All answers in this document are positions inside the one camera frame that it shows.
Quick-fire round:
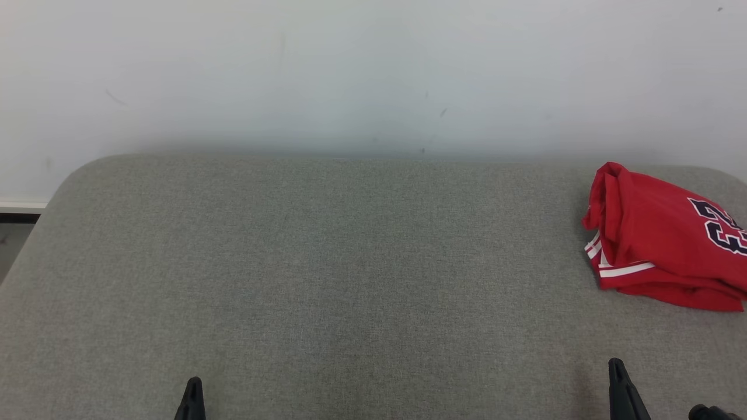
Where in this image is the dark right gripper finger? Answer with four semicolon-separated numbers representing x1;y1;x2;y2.
608;358;651;420

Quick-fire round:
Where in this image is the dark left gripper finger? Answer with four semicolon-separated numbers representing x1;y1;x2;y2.
174;377;206;420

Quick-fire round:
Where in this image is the red and white jersey shirt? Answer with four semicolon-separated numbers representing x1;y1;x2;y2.
581;162;747;292

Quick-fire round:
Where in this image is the white skirting board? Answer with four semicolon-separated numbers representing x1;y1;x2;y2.
0;198;47;225

